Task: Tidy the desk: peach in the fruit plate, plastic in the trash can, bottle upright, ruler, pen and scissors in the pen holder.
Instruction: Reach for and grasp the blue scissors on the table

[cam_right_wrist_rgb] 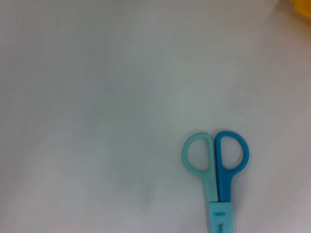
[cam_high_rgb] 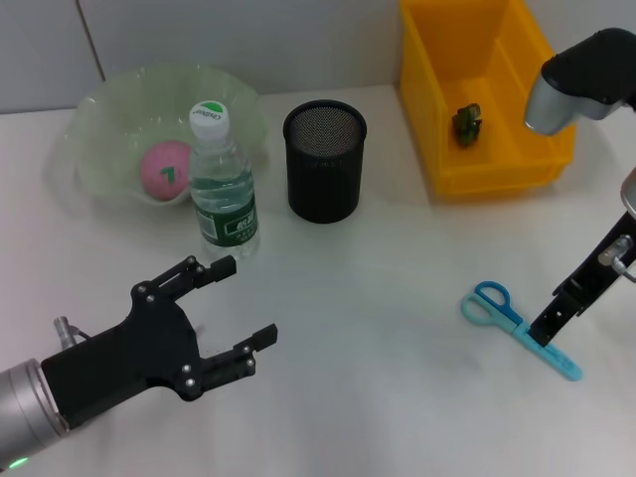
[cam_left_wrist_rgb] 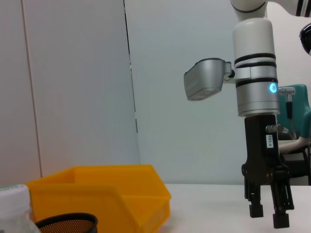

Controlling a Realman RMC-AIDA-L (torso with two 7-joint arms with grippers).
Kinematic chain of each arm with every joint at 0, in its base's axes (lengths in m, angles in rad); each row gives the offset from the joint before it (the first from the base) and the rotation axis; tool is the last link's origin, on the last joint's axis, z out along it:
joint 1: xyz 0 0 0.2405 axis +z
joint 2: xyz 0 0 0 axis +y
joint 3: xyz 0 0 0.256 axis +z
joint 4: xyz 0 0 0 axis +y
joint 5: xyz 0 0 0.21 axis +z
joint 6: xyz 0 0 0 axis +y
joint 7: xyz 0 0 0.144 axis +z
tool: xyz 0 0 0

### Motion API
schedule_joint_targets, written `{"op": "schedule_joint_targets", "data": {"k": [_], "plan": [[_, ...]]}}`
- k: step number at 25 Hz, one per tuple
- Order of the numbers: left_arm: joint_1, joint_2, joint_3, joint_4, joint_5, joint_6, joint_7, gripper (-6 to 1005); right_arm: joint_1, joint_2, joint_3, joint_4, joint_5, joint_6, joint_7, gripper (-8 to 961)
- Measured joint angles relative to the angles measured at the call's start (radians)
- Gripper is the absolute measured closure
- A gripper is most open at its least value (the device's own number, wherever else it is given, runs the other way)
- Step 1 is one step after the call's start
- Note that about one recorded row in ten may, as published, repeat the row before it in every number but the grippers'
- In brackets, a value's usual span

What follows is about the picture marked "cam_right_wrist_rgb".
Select blue scissors with sheath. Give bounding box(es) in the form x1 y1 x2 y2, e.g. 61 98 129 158
181 130 250 233

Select yellow plastic storage bin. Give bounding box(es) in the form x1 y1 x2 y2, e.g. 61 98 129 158
279 0 311 18

